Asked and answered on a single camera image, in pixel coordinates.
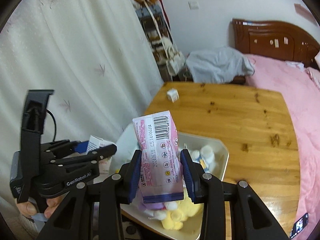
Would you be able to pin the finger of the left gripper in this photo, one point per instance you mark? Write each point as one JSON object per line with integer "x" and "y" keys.
{"x": 63, "y": 148}
{"x": 81, "y": 161}

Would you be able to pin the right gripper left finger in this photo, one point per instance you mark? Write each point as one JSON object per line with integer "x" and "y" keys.
{"x": 73, "y": 219}

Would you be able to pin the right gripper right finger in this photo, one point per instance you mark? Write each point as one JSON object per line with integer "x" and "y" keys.
{"x": 250, "y": 217}

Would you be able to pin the white rectangular box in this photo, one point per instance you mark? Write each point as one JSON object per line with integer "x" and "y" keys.
{"x": 104, "y": 165}

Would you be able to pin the pink white packet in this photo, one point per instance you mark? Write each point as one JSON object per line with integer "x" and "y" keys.
{"x": 161, "y": 177}

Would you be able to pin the white plush blue scarf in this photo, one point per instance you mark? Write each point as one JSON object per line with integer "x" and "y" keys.
{"x": 205, "y": 157}

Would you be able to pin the purple plush toy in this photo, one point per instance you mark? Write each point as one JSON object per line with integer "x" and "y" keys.
{"x": 156, "y": 211}

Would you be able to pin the person's left hand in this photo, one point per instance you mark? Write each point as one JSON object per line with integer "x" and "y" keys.
{"x": 28, "y": 209}

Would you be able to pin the smartphone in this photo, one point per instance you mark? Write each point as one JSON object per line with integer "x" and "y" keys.
{"x": 299, "y": 225}

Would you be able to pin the yellow plush toy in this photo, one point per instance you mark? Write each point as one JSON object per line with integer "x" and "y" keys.
{"x": 179, "y": 211}

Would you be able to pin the white plastic tray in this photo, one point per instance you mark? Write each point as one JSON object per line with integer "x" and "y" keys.
{"x": 126, "y": 146}

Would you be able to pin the small white cube box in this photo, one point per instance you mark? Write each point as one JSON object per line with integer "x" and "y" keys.
{"x": 172, "y": 95}

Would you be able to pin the white curtain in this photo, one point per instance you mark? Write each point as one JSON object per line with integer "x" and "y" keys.
{"x": 92, "y": 53}

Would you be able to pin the white handbag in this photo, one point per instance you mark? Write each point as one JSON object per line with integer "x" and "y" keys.
{"x": 175, "y": 59}

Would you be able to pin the dark storage shelf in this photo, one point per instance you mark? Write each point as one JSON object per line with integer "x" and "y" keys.
{"x": 158, "y": 36}

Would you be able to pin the pink bed quilt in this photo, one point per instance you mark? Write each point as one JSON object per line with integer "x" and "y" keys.
{"x": 300, "y": 89}

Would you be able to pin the grey cloth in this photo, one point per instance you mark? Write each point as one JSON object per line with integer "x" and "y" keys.
{"x": 211, "y": 65}

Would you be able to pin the brown wooden headboard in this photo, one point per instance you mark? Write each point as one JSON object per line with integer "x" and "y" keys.
{"x": 275, "y": 39}

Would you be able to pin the white wall switch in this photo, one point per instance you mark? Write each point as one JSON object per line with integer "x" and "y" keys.
{"x": 193, "y": 5}

